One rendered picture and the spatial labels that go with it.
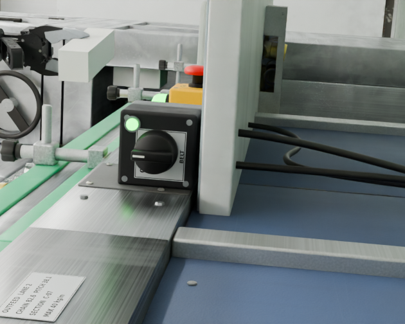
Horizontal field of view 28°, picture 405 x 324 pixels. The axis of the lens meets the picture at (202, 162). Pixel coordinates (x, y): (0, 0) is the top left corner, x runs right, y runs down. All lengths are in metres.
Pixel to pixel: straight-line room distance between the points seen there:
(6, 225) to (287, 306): 0.29
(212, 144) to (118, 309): 0.31
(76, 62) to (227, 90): 0.85
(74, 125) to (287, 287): 1.91
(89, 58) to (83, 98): 0.89
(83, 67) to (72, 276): 1.05
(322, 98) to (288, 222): 1.61
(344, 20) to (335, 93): 2.76
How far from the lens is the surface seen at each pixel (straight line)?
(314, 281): 0.66
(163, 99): 1.13
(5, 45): 1.73
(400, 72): 2.42
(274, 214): 0.85
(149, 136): 0.80
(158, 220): 0.73
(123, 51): 2.45
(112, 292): 0.56
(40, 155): 1.00
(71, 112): 2.50
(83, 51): 1.60
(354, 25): 5.16
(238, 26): 0.77
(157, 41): 2.43
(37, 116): 2.48
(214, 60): 0.78
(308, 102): 2.41
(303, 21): 5.15
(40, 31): 1.74
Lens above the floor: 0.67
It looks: 5 degrees up
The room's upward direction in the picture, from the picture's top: 85 degrees counter-clockwise
